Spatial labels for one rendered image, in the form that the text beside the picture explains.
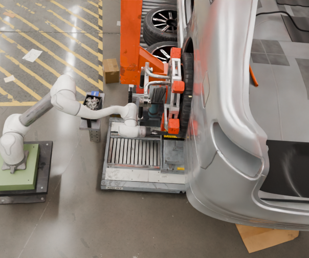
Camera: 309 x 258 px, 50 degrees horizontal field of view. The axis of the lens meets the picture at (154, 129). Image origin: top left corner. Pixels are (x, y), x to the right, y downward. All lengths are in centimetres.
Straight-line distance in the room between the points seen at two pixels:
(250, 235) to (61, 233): 157
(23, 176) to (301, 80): 225
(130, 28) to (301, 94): 140
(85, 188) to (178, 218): 87
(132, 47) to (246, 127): 162
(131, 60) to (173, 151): 90
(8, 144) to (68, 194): 74
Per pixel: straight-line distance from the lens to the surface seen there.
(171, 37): 376
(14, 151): 263
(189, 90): 226
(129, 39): 278
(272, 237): 310
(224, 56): 165
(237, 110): 146
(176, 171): 299
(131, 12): 264
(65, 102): 228
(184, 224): 292
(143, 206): 295
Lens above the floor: 265
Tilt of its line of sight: 51 degrees down
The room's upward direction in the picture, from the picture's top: 8 degrees clockwise
